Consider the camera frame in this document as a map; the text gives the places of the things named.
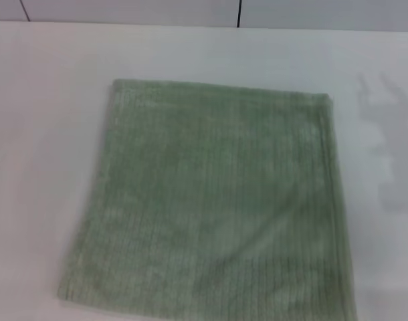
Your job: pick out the green ribbed towel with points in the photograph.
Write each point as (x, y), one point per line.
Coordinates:
(207, 200)

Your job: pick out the black vertical wall strip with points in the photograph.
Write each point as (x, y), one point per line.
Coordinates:
(239, 13)

